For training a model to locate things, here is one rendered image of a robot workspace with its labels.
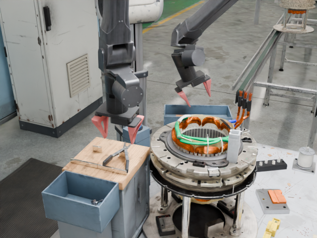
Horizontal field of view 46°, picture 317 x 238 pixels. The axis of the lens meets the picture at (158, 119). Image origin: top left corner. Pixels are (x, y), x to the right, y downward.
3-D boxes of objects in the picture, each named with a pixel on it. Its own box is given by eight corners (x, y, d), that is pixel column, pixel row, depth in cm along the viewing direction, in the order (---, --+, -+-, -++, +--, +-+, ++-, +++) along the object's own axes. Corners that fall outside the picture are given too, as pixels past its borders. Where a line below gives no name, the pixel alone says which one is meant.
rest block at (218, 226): (204, 235, 116) (204, 223, 114) (219, 230, 118) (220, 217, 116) (211, 245, 112) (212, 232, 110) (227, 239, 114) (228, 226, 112)
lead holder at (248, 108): (250, 111, 110) (251, 101, 108) (236, 110, 111) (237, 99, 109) (251, 106, 113) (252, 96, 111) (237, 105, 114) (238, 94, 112)
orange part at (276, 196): (286, 204, 133) (287, 201, 133) (272, 204, 133) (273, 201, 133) (280, 191, 140) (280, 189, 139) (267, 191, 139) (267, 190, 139)
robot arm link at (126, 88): (129, 41, 94) (97, 46, 90) (151, 56, 85) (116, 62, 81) (129, 85, 99) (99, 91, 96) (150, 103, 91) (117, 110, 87)
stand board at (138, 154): (122, 190, 101) (122, 183, 100) (62, 175, 107) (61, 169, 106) (150, 153, 117) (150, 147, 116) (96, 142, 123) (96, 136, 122)
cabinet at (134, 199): (126, 259, 113) (122, 190, 101) (73, 243, 118) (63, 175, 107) (150, 218, 129) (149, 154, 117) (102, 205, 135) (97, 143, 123)
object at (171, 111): (222, 166, 157) (228, 105, 144) (226, 182, 147) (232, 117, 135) (163, 165, 158) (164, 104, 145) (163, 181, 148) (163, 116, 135)
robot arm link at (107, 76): (120, 63, 96) (100, 67, 94) (132, 72, 91) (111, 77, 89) (122, 87, 100) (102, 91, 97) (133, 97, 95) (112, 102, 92)
